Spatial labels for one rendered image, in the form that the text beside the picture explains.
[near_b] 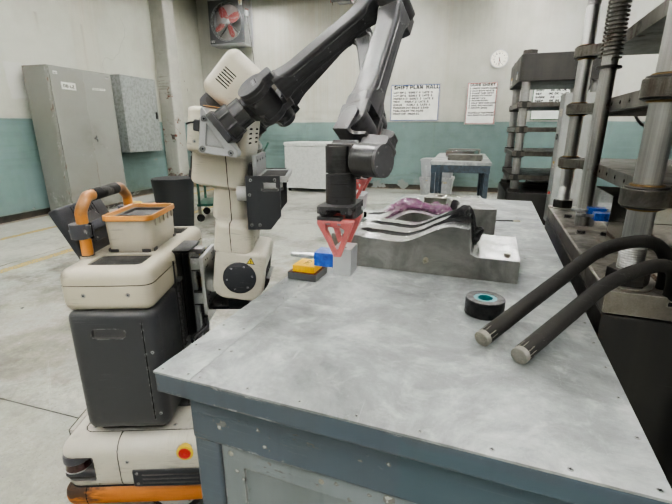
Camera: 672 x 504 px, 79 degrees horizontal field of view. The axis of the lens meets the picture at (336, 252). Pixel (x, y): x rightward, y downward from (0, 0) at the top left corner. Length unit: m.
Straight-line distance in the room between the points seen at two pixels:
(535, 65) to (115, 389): 5.31
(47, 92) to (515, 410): 6.50
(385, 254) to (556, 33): 7.69
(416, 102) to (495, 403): 7.93
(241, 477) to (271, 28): 9.02
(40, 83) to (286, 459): 6.38
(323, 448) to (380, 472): 0.09
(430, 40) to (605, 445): 8.17
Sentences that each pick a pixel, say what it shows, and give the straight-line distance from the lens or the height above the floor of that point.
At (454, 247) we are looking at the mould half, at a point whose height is 0.88.
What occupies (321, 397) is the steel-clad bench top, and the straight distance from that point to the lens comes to 0.64.
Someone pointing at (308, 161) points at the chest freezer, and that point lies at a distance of 8.07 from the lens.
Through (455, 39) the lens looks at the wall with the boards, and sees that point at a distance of 8.53.
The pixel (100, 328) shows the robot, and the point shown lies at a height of 0.64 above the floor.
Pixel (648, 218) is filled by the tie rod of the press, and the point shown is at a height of 0.97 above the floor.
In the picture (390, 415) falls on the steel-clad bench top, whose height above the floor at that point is 0.80.
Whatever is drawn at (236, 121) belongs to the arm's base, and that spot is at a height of 1.19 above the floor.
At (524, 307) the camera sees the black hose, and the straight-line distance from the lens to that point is 0.87.
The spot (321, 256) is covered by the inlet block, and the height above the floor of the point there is 0.94.
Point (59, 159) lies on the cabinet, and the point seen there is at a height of 0.78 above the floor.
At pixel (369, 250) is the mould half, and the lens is 1.15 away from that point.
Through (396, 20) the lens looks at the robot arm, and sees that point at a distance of 1.00.
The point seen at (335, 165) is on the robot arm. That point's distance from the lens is 0.74.
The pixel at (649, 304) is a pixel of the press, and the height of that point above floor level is 0.76.
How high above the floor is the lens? 1.17
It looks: 17 degrees down
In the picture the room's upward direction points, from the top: straight up
